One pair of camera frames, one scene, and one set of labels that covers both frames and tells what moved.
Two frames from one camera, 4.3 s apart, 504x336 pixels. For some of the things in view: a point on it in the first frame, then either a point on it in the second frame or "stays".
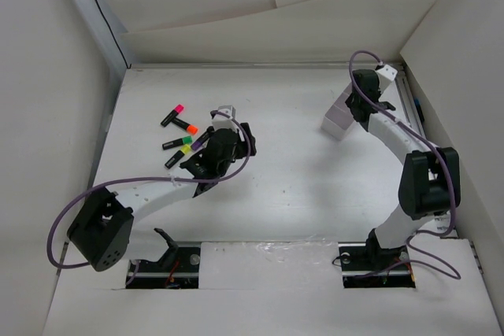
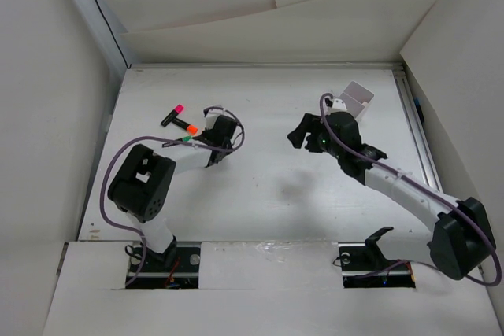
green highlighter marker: [187, 139] stays
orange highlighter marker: [189, 128] stays
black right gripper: [350, 99] -> [297, 136]
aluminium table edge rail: [408, 103] stays
